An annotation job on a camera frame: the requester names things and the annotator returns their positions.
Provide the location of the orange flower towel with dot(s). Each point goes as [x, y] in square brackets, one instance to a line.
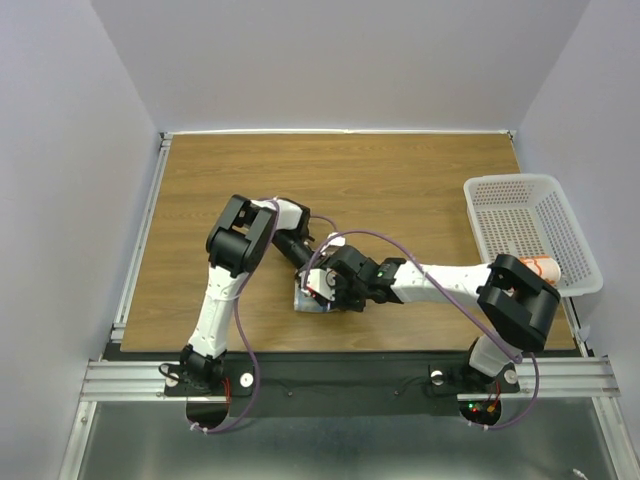
[545, 267]

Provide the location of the white plastic basket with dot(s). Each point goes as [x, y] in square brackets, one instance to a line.
[527, 215]

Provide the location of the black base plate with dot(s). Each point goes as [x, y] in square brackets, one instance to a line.
[347, 384]

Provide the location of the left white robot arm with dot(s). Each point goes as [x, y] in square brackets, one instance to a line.
[236, 245]

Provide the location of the aluminium rail frame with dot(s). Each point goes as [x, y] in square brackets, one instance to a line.
[393, 191]

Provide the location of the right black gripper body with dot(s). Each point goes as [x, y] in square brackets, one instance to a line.
[349, 296]

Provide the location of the lettered beige towel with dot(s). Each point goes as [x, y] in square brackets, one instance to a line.
[312, 302]

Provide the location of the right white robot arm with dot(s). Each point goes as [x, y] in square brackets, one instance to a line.
[518, 296]

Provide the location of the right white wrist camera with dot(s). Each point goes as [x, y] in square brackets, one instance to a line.
[318, 284]

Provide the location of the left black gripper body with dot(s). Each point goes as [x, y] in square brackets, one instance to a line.
[297, 253]

